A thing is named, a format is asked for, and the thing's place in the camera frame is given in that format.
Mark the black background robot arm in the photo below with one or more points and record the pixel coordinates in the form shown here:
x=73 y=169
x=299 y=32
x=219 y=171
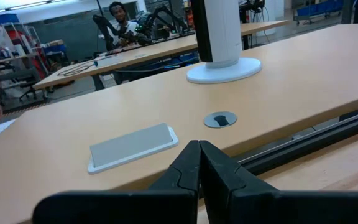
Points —
x=163 y=12
x=104 y=29

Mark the blue storage bins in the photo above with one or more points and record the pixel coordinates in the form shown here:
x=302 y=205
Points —
x=319 y=7

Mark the white tower with black stripe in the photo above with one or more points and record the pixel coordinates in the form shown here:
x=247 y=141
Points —
x=225 y=37

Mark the white paper sheet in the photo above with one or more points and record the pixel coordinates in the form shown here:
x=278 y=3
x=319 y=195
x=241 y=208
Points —
x=2 y=129

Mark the black office chair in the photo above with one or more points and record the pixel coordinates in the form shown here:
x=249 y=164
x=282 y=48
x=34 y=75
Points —
x=14 y=76

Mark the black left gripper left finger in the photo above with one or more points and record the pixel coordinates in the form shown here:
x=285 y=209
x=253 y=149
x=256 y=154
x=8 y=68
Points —
x=120 y=207

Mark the long wooden background table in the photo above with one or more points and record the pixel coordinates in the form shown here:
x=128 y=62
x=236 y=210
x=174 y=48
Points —
x=154 y=49

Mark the black aluminium table frame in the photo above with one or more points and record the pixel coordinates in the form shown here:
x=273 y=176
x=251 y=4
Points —
x=306 y=143

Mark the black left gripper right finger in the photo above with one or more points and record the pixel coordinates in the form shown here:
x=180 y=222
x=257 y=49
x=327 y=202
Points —
x=291 y=208

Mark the grey round desk grommet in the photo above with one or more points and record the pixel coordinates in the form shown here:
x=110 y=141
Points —
x=211 y=121

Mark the shelf with red blue bins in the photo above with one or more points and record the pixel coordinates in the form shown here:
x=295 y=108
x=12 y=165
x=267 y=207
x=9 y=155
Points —
x=2 y=19

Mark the light wood desk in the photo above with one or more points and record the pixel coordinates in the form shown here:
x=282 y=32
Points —
x=259 y=102

